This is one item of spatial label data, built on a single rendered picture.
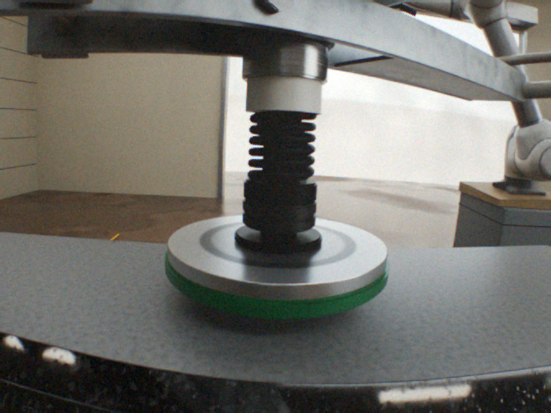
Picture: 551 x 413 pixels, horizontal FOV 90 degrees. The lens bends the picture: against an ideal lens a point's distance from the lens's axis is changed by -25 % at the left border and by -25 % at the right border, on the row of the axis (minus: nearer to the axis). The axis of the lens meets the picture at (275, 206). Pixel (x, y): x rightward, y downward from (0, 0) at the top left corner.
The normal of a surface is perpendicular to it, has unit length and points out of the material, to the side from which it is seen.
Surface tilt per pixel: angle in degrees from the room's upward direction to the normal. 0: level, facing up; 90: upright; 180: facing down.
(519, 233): 90
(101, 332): 0
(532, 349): 0
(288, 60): 90
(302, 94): 90
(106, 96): 90
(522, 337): 0
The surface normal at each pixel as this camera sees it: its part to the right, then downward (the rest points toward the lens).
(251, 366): 0.04, -0.98
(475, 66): 0.50, 0.19
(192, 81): -0.07, 0.20
